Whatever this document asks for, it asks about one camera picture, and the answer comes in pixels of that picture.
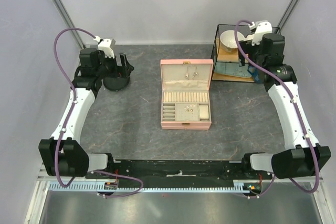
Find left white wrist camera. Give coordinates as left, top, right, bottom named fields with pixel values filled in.
left=94, top=36, right=116, bottom=59

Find white round bowl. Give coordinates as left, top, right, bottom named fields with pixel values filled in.
left=219, top=30, right=238, bottom=52

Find black round plate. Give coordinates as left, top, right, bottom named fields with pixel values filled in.
left=103, top=76, right=131, bottom=91

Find silver stud earrings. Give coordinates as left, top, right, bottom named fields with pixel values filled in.
left=184, top=104, right=196, bottom=112

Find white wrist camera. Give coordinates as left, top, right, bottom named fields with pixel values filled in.
left=94, top=36, right=116, bottom=59
left=249, top=20, right=272, bottom=46

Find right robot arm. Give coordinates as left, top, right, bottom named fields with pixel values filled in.
left=239, top=33, right=331, bottom=179

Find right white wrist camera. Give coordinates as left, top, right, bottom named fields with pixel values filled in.
left=249, top=20, right=272, bottom=46

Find blue slotted cable duct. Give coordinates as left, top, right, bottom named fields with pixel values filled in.
left=48, top=181, right=262, bottom=193

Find dark blue mug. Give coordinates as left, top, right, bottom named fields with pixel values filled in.
left=247, top=65, right=266, bottom=83

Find right hanging earring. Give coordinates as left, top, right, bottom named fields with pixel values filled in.
left=192, top=66, right=198, bottom=79

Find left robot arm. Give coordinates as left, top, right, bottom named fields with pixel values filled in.
left=38, top=48, right=134, bottom=178

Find light blue tray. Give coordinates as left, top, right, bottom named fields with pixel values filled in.
left=215, top=62, right=251, bottom=78

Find black wire shelf rack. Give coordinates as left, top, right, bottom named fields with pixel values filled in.
left=211, top=24, right=285, bottom=82

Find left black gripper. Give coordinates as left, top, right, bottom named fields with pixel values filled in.
left=96, top=51, right=134, bottom=80

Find pink jewelry box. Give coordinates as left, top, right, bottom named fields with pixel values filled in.
left=160, top=59, right=214, bottom=130

